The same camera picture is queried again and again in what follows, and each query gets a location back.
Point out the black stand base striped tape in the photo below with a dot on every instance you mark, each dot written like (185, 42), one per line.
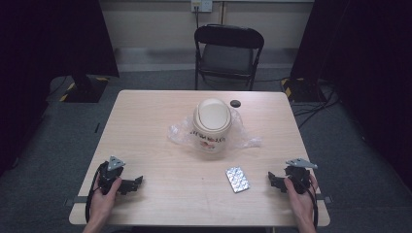
(85, 90)
(301, 90)

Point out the clear plastic bag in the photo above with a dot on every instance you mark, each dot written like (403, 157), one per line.
(246, 137)

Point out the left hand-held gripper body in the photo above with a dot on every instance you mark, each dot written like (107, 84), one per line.
(108, 179)

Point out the person's right hand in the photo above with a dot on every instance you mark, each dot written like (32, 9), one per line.
(302, 205)

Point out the silver pill blister pack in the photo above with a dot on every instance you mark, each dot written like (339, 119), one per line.
(237, 180)

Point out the white wall power outlet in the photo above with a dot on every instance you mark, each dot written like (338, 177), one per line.
(201, 5)

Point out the black folding chair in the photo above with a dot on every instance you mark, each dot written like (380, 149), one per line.
(228, 58)

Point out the cream ceramic jar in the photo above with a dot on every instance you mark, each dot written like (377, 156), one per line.
(211, 132)

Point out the person's left hand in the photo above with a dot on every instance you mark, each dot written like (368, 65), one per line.
(102, 205)

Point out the dark curtain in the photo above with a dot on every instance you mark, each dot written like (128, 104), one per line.
(366, 81)
(39, 64)

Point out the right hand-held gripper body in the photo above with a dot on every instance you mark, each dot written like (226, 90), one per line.
(299, 179)

